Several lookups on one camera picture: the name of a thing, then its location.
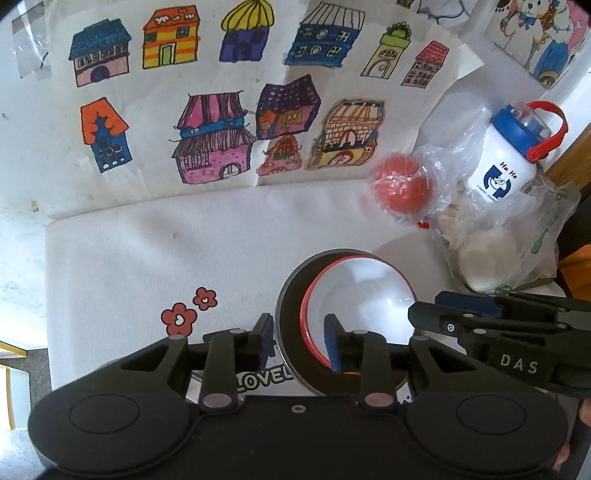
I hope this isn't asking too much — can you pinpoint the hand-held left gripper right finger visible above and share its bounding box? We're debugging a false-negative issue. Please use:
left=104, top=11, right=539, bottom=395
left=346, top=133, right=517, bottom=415
left=324, top=313, right=477, bottom=410

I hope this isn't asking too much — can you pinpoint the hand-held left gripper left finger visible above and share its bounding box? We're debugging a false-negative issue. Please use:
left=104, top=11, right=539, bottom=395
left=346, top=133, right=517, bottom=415
left=120, top=313, right=275, bottom=412

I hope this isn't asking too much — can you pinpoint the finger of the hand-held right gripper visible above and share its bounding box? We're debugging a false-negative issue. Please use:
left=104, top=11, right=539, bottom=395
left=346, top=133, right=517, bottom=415
left=435, top=291, right=505, bottom=315
left=407, top=301, right=477, bottom=343

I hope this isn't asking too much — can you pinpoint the white bowl with red rim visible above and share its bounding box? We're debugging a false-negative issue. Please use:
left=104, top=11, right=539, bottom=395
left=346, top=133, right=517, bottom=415
left=299, top=256, right=416, bottom=374

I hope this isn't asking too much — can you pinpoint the person's right hand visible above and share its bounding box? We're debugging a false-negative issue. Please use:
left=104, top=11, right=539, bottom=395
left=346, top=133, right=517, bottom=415
left=560, top=398, right=591, bottom=468

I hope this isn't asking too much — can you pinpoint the white plate with black print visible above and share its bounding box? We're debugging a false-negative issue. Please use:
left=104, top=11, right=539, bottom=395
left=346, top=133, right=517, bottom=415
left=190, top=364, right=297, bottom=398

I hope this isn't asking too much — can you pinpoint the plastic bag of white buns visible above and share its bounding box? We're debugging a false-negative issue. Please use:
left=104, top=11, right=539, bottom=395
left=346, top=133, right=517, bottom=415
left=433, top=178, right=583, bottom=296

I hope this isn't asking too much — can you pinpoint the orange ball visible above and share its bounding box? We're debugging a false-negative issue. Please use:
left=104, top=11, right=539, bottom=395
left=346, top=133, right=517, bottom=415
left=372, top=154, right=433, bottom=219

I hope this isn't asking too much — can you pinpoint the white tablecloth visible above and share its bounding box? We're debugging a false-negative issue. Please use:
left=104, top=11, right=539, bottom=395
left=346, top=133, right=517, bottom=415
left=44, top=182, right=467, bottom=398

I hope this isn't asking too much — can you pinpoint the clear plastic bag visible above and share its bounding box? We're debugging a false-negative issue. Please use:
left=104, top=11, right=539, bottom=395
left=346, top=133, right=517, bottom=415
left=368, top=107, right=496, bottom=229

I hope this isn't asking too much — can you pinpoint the white bottle with blue lid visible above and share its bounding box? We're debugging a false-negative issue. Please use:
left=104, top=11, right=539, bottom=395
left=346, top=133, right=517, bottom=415
left=463, top=99, right=571, bottom=209

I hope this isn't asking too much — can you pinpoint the house drawing paper sheet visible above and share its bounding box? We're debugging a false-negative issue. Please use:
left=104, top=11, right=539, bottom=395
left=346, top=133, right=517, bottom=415
left=44, top=0, right=477, bottom=220

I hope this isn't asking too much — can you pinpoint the cartoon bear poster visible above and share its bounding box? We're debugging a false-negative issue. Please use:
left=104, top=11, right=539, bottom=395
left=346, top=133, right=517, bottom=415
left=484, top=0, right=591, bottom=89

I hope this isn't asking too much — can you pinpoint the clear tape strip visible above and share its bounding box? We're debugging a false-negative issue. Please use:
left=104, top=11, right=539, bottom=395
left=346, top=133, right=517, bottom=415
left=10, top=4, right=52, bottom=80

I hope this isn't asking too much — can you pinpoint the wooden frame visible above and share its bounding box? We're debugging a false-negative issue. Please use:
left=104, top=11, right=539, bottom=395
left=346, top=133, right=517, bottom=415
left=0, top=339, right=29, bottom=432

